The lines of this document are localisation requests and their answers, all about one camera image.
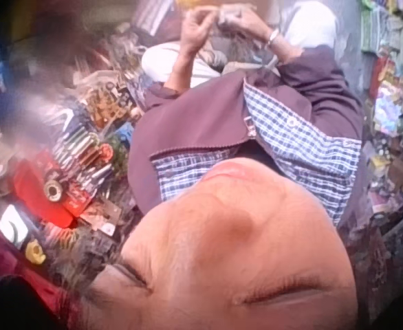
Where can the silver wrist watch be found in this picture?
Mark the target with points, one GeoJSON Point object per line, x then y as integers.
{"type": "Point", "coordinates": [273, 37]}

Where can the dark grey cloth bundle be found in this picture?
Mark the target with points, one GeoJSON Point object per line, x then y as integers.
{"type": "Point", "coordinates": [237, 51]}

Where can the person's legs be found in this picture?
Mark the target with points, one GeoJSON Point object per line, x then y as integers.
{"type": "Point", "coordinates": [168, 58]}

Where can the dark red cloth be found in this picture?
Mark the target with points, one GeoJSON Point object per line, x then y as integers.
{"type": "Point", "coordinates": [19, 285]}

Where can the heap of packaged hardware goods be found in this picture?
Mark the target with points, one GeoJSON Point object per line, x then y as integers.
{"type": "Point", "coordinates": [95, 113]}

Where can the small yellow plastic item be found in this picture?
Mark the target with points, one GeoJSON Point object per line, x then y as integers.
{"type": "Point", "coordinates": [34, 252]}

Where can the rack of colourful packets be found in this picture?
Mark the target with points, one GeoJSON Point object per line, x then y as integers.
{"type": "Point", "coordinates": [390, 86]}

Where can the white and black packet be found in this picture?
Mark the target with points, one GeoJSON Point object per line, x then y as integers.
{"type": "Point", "coordinates": [12, 225]}

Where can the person's right hand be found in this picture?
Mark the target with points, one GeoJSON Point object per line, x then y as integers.
{"type": "Point", "coordinates": [253, 25]}

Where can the person's left hand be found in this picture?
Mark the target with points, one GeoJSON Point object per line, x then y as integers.
{"type": "Point", "coordinates": [194, 32]}

